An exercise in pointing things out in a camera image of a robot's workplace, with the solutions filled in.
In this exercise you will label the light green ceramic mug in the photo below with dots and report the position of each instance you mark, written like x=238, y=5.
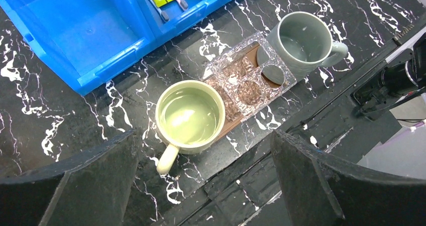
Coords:
x=189, y=116

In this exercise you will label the grey ceramic mug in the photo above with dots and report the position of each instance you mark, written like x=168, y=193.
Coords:
x=304, y=43

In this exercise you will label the clear plastic holder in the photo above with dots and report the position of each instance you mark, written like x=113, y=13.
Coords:
x=277, y=71

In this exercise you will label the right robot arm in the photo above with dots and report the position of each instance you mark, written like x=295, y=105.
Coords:
x=392, y=85

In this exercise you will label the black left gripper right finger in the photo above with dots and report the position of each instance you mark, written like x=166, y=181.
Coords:
x=323, y=189

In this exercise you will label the blue three-compartment plastic bin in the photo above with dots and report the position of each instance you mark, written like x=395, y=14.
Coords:
x=89, y=42

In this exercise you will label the oval wooden tray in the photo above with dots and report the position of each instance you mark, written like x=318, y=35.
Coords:
x=242, y=86

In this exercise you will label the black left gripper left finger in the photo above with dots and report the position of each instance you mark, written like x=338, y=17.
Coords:
x=89, y=188

